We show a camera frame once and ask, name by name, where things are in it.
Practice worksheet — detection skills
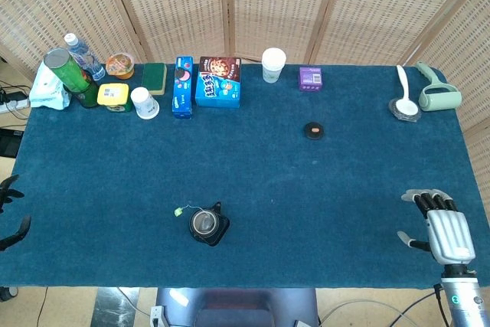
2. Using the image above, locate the black caster wheel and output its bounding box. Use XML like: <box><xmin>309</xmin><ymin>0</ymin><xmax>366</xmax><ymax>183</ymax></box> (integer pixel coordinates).
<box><xmin>0</xmin><ymin>285</ymin><xmax>19</xmax><ymax>302</ymax></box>

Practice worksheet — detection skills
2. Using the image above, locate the green and yellow sponge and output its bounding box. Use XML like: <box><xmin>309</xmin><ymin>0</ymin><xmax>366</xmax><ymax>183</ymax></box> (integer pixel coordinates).
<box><xmin>141</xmin><ymin>62</ymin><xmax>168</xmax><ymax>96</ymax></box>

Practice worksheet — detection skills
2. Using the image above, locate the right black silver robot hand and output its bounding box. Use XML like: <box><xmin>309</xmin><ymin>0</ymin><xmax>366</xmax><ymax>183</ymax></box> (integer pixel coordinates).
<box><xmin>397</xmin><ymin>188</ymin><xmax>477</xmax><ymax>266</ymax></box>

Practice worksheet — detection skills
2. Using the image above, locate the narrow blue cookie box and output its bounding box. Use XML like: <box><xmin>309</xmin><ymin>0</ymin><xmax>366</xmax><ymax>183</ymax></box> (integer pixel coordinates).
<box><xmin>171</xmin><ymin>55</ymin><xmax>194</xmax><ymax>119</ymax></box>

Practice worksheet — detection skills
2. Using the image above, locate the upturned white paper cup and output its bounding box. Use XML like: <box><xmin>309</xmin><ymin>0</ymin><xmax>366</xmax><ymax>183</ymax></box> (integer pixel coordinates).
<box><xmin>130</xmin><ymin>87</ymin><xmax>160</xmax><ymax>120</ymax></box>

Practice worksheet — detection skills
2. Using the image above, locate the tea bag with string tag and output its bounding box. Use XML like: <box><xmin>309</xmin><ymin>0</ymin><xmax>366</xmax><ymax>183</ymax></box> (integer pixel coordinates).
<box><xmin>174</xmin><ymin>204</ymin><xmax>215</xmax><ymax>233</ymax></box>

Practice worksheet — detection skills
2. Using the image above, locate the clear plastic water bottle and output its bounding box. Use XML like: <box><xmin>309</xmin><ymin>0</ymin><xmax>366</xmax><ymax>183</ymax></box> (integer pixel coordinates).
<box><xmin>64</xmin><ymin>33</ymin><xmax>106</xmax><ymax>82</ymax></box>

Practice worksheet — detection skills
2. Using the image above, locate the small purple box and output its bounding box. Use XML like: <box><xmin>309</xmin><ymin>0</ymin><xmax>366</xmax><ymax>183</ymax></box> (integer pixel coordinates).
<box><xmin>298</xmin><ymin>67</ymin><xmax>324</xmax><ymax>93</ymax></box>

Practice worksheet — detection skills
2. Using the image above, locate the wide blue cookie box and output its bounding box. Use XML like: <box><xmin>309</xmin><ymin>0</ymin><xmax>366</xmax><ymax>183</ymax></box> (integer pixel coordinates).
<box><xmin>194</xmin><ymin>56</ymin><xmax>243</xmax><ymax>109</ymax></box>

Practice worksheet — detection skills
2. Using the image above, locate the black cast iron teapot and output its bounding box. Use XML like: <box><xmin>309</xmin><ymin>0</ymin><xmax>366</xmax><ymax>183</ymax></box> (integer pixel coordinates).
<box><xmin>188</xmin><ymin>201</ymin><xmax>231</xmax><ymax>248</ymax></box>

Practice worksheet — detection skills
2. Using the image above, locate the blue carpet table cover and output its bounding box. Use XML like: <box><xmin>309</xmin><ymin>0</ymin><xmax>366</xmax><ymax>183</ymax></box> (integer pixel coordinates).
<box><xmin>0</xmin><ymin>62</ymin><xmax>484</xmax><ymax>290</ymax></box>

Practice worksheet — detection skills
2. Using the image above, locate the orange sealed food cup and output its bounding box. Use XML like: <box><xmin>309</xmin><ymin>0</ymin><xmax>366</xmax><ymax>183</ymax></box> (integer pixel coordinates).
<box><xmin>105</xmin><ymin>53</ymin><xmax>136</xmax><ymax>80</ymax></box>

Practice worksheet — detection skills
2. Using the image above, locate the pale green lint roller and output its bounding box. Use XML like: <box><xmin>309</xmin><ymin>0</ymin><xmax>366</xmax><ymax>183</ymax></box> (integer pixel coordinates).
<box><xmin>415</xmin><ymin>60</ymin><xmax>462</xmax><ymax>113</ymax></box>

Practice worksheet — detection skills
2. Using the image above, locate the green cylindrical can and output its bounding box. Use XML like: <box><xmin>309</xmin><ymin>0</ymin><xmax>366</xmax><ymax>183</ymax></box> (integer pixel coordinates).
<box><xmin>43</xmin><ymin>47</ymin><xmax>90</xmax><ymax>94</ymax></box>

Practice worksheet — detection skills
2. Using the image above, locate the green tub with yellow lid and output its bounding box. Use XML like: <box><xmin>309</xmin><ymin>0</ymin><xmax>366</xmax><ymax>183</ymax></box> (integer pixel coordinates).
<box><xmin>96</xmin><ymin>83</ymin><xmax>133</xmax><ymax>113</ymax></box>

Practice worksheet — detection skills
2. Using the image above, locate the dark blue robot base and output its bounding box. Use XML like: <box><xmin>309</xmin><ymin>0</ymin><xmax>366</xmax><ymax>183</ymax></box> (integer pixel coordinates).
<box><xmin>155</xmin><ymin>287</ymin><xmax>319</xmax><ymax>327</ymax></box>

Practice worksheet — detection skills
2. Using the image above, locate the clear glass dish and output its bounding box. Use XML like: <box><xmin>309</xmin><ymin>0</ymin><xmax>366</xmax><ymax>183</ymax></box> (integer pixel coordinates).
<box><xmin>388</xmin><ymin>96</ymin><xmax>423</xmax><ymax>122</ymax></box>

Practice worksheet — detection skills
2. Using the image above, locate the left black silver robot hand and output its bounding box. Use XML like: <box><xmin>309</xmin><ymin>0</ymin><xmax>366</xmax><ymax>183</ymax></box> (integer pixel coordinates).
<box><xmin>0</xmin><ymin>174</ymin><xmax>32</xmax><ymax>252</ymax></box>

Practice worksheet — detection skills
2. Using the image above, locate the white wet wipes pack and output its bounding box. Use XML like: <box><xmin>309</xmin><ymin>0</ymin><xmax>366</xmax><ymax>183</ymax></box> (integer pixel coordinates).
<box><xmin>28</xmin><ymin>62</ymin><xmax>72</xmax><ymax>110</ymax></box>

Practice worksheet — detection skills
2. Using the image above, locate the white power strip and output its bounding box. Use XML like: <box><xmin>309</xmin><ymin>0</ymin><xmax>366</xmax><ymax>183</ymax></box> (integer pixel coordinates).
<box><xmin>0</xmin><ymin>97</ymin><xmax>31</xmax><ymax>115</ymax></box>

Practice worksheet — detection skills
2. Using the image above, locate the black box on floor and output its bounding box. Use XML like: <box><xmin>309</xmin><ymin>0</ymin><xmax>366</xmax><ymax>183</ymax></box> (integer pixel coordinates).
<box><xmin>0</xmin><ymin>127</ymin><xmax>25</xmax><ymax>159</ymax></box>

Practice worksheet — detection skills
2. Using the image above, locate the woven folding screen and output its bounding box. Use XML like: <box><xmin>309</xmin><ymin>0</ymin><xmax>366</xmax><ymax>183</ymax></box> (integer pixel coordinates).
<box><xmin>0</xmin><ymin>0</ymin><xmax>490</xmax><ymax>205</ymax></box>

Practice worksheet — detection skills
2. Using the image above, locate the stack of white paper cups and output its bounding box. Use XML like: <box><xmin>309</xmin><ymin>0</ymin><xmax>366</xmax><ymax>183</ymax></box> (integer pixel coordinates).
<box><xmin>261</xmin><ymin>47</ymin><xmax>287</xmax><ymax>84</ymax></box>

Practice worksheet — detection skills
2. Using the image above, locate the grey floor cable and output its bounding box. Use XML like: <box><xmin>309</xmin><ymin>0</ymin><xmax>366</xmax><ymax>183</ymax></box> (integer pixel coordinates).
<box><xmin>317</xmin><ymin>296</ymin><xmax>452</xmax><ymax>327</ymax></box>

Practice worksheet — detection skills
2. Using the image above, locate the white plastic spoon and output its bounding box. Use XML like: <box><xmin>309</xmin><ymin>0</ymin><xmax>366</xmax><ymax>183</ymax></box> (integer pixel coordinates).
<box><xmin>394</xmin><ymin>64</ymin><xmax>419</xmax><ymax>114</ymax></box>

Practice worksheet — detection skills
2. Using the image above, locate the black lid orange knob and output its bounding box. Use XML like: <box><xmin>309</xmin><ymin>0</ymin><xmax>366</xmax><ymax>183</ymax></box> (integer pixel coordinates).
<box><xmin>304</xmin><ymin>122</ymin><xmax>325</xmax><ymax>141</ymax></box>

